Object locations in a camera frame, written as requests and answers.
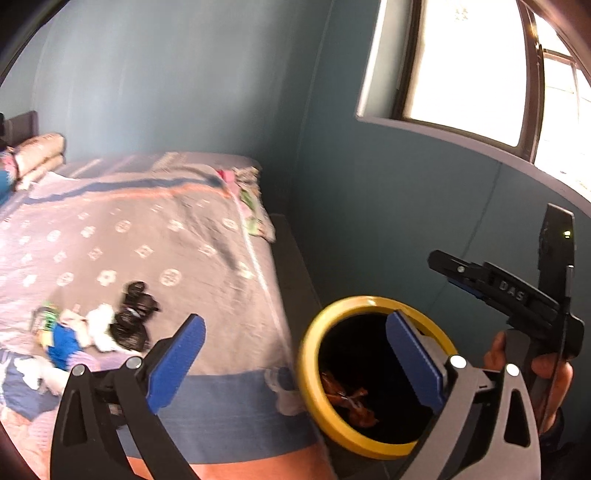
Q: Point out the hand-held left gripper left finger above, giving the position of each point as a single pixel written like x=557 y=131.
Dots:
x=178 y=364

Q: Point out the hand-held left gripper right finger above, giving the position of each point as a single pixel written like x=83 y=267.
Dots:
x=415 y=364

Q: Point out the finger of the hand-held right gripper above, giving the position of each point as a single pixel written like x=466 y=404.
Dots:
x=455 y=267

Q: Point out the orange snack wrapper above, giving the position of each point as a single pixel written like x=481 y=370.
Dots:
x=355 y=406

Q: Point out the white tissue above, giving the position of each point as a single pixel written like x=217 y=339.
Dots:
x=101 y=323

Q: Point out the yellow waste bin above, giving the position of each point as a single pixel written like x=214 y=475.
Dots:
x=318 y=323

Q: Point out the person's right forearm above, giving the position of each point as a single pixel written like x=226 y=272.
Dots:
x=554 y=447

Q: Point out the person's right hand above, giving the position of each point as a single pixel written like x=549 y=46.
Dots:
x=549 y=374

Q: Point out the yellow green wrapper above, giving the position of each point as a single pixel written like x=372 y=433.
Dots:
x=46 y=321

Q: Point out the grey flower print blanket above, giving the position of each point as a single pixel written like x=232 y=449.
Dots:
x=161 y=221

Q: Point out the window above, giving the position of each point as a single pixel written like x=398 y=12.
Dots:
x=531 y=92

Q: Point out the pink floral pillow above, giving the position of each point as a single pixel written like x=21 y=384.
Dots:
x=44 y=170
x=39 y=145

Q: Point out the blue floral quilt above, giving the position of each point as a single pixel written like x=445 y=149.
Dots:
x=5 y=180

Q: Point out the dark grey headboard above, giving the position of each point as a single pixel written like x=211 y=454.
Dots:
x=23 y=127

